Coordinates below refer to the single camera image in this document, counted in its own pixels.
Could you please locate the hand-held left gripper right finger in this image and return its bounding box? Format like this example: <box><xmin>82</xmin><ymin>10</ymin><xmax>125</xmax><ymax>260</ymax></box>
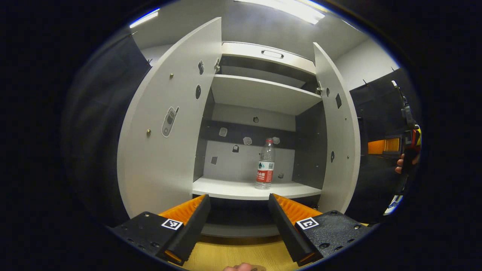
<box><xmin>268</xmin><ymin>193</ymin><xmax>372</xmax><ymax>267</ymax></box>

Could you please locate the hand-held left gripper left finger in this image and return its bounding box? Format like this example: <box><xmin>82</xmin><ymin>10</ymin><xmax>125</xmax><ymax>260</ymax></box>
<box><xmin>108</xmin><ymin>194</ymin><xmax>211</xmax><ymax>266</ymax></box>

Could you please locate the white cabinet door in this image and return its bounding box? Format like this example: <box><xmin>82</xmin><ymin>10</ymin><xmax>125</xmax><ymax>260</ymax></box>
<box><xmin>313</xmin><ymin>42</ymin><xmax>362</xmax><ymax>215</ymax></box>
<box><xmin>117</xmin><ymin>17</ymin><xmax>223</xmax><ymax>219</ymax></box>

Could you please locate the clear water bottle red label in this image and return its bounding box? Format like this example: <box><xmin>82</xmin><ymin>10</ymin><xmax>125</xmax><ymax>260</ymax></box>
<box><xmin>255</xmin><ymin>138</ymin><xmax>276</xmax><ymax>189</ymax></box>

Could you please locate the white cabinet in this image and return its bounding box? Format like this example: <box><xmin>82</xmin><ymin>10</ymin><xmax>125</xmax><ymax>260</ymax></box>
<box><xmin>192</xmin><ymin>41</ymin><xmax>328</xmax><ymax>238</ymax></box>

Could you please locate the white cabinet drawer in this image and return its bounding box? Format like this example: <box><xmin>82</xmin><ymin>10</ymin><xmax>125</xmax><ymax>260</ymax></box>
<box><xmin>221</xmin><ymin>41</ymin><xmax>317</xmax><ymax>74</ymax></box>

